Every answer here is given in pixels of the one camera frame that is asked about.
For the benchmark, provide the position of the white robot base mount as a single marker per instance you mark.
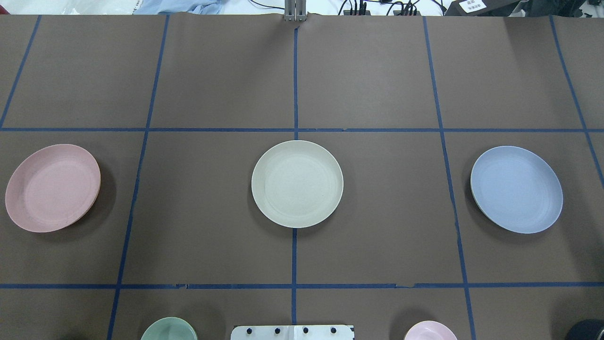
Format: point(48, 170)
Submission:
point(293, 332)

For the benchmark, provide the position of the pink bowl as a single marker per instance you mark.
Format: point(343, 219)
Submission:
point(429, 330)

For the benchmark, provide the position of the light blue cloth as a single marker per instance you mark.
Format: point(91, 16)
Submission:
point(167, 7)

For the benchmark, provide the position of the metal camera pole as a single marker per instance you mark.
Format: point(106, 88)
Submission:
point(295, 10)

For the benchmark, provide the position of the green bowl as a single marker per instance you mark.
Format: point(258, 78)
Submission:
point(170, 328)

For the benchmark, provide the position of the black device with label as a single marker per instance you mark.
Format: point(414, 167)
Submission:
point(487, 8)

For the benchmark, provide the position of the cream plate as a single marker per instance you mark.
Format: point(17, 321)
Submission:
point(297, 184)

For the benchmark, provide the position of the blue plate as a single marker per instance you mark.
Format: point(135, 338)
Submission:
point(516, 189)

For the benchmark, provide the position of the pink plate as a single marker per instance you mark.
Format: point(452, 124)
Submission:
point(53, 188)

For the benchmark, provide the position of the dark blue cooking pot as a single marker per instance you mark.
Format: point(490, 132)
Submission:
point(587, 329)

